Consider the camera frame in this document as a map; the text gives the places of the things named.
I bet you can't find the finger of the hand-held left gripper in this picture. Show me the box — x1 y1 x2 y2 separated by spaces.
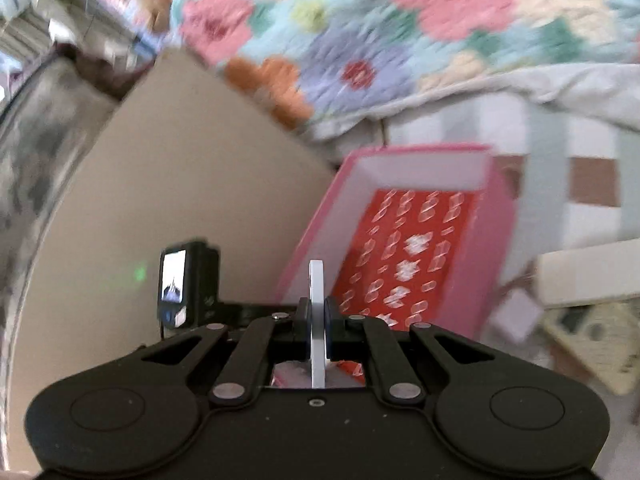
220 301 300 325

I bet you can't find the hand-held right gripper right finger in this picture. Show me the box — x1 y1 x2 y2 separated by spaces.
325 299 496 407

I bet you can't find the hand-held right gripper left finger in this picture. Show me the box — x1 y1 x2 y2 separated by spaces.
141 299 313 407

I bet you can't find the pink cardboard box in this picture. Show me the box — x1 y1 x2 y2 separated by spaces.
274 144 518 391

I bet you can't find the beige remote with dark screen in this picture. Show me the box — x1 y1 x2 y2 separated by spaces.
542 304 640 397

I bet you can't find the plaid mat with white trim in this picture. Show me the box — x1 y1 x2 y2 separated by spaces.
380 95 640 411

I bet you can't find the floral quilt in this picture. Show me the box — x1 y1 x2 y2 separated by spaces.
305 62 640 133
170 0 640 126

